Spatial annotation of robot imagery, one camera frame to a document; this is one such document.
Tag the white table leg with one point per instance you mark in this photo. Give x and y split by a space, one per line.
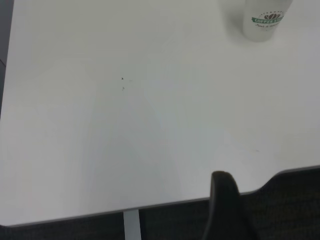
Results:
132 225

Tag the white paper coffee cup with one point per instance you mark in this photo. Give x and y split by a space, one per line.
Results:
262 25

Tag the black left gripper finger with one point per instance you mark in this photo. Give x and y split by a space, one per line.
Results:
225 205

